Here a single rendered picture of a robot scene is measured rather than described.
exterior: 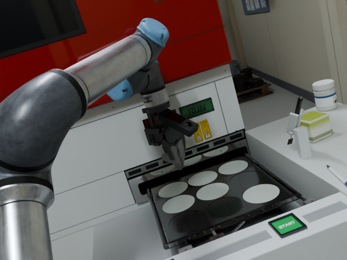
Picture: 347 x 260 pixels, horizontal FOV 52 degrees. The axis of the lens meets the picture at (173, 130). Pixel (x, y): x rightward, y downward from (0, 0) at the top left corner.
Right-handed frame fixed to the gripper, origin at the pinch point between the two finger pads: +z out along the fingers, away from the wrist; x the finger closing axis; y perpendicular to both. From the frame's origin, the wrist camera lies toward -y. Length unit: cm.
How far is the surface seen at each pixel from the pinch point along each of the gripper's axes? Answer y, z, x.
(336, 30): 17, 4, -246
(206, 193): -6.7, 8.7, 0.6
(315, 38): 60, 18, -326
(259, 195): -23.2, 8.7, -1.1
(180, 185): 5.3, 8.7, -2.5
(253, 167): -14.1, 8.7, -16.5
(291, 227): -40.4, 2.3, 18.6
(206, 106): 1.7, -11.1, -22.4
